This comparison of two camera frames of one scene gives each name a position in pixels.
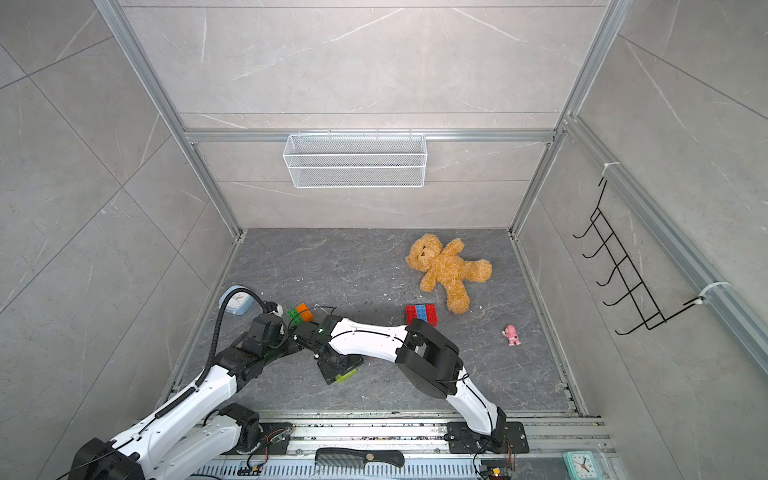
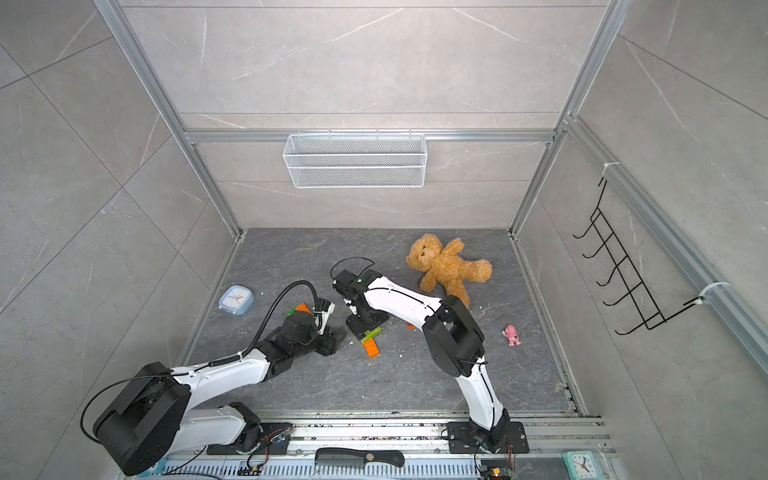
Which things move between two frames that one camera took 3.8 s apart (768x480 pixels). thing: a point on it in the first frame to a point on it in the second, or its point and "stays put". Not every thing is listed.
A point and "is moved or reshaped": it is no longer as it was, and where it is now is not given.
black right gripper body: (332, 369) to (362, 323)
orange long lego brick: (306, 314) stays put
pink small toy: (511, 334) stays put
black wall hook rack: (646, 309) stays put
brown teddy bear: (447, 267) stays put
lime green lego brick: (341, 378) is moved or reshaped
